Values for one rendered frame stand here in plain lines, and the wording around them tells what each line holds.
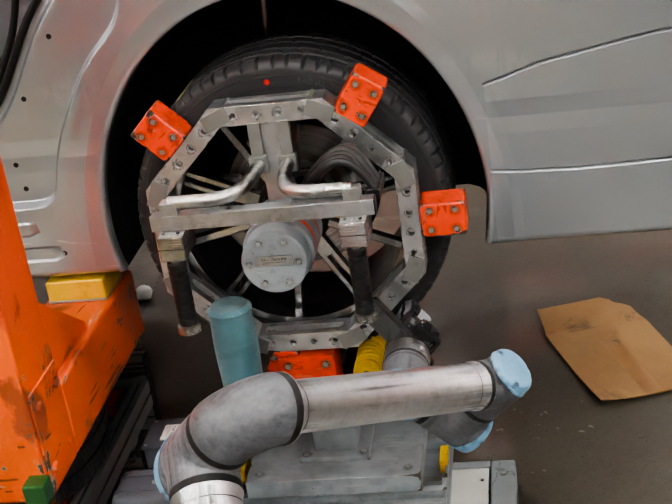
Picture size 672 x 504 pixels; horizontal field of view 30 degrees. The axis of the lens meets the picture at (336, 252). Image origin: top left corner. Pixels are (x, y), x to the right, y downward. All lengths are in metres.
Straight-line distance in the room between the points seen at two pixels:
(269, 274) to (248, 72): 0.41
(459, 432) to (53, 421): 0.76
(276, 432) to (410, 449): 1.02
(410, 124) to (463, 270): 1.80
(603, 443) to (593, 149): 1.01
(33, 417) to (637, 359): 1.88
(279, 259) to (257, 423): 0.55
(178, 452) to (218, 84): 0.84
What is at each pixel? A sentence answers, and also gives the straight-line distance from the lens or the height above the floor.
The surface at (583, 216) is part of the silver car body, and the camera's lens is 2.58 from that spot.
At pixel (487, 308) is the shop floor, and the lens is 3.98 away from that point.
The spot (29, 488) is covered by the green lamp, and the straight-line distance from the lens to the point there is 2.23.
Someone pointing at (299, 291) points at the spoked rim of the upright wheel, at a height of 0.67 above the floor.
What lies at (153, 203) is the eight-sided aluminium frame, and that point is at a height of 0.94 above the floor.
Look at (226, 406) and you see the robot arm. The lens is 1.91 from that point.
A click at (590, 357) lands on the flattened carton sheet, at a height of 0.01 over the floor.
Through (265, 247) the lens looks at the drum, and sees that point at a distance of 2.37.
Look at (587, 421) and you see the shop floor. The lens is 3.38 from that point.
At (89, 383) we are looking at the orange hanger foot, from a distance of 2.63.
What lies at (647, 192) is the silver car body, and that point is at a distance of 2.57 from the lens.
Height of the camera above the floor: 1.80
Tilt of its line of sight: 24 degrees down
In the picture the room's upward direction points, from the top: 8 degrees counter-clockwise
